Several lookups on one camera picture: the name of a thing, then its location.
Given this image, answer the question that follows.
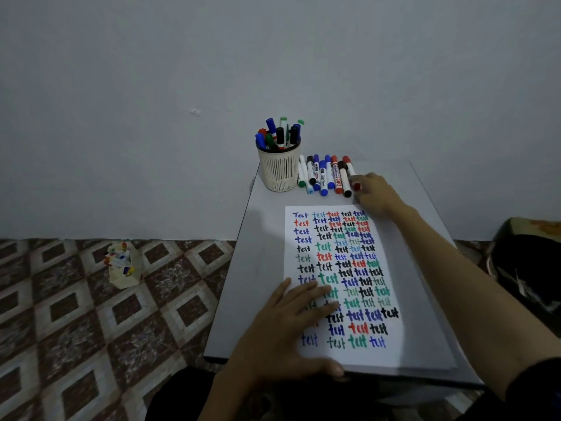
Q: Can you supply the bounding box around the person's left hand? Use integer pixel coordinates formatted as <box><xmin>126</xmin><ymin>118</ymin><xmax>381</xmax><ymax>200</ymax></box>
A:
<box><xmin>230</xmin><ymin>277</ymin><xmax>347</xmax><ymax>387</ymax></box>

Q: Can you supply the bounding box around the person's right hand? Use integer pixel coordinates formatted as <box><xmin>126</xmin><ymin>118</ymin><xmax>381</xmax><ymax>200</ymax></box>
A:
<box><xmin>349</xmin><ymin>172</ymin><xmax>417</xmax><ymax>220</ymax></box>

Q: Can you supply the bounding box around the white marker with red ends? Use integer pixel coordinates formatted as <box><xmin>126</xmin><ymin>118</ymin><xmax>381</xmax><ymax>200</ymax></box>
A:
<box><xmin>342</xmin><ymin>156</ymin><xmax>362</xmax><ymax>192</ymax></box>

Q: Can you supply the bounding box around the row of colored markers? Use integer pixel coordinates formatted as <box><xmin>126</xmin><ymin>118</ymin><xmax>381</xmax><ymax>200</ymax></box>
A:
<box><xmin>297</xmin><ymin>154</ymin><xmax>354</xmax><ymax>199</ymax></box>

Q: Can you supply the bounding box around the white paper with colored writing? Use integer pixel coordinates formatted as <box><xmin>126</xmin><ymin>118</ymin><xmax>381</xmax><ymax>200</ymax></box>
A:
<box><xmin>283</xmin><ymin>205</ymin><xmax>456</xmax><ymax>371</ymax></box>

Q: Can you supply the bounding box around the person's right forearm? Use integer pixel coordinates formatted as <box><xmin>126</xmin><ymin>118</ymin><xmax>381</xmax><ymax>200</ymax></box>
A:
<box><xmin>394</xmin><ymin>205</ymin><xmax>561</xmax><ymax>399</ymax></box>

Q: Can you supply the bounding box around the person's left leg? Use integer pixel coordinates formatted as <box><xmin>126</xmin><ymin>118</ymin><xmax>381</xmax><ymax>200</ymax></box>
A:
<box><xmin>144</xmin><ymin>367</ymin><xmax>216</xmax><ymax>421</ymax></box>

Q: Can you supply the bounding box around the person's black sleeve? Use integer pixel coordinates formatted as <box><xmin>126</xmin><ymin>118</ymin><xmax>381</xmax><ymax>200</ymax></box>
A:
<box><xmin>506</xmin><ymin>357</ymin><xmax>561</xmax><ymax>421</ymax></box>

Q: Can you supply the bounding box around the grey drawer cabinet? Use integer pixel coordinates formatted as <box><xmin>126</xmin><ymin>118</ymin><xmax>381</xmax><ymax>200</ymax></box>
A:
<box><xmin>203</xmin><ymin>161</ymin><xmax>485</xmax><ymax>406</ymax></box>

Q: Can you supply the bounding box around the beige mesh cup black rim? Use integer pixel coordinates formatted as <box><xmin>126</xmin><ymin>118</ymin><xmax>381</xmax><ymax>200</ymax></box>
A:
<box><xmin>255</xmin><ymin>140</ymin><xmax>302</xmax><ymax>193</ymax></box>

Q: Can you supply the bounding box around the yellow floral cushion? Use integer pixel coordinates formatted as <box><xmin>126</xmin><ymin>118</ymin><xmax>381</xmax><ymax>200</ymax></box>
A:
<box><xmin>499</xmin><ymin>218</ymin><xmax>561</xmax><ymax>244</ymax></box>

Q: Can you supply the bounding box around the black plastic bucket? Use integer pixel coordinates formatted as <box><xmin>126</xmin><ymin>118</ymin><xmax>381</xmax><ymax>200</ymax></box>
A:
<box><xmin>486</xmin><ymin>234</ymin><xmax>561</xmax><ymax>338</ymax></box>

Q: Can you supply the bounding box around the small cream box of pens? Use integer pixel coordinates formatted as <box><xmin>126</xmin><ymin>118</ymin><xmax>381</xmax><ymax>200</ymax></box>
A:
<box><xmin>103</xmin><ymin>240</ymin><xmax>143</xmax><ymax>290</ymax></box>

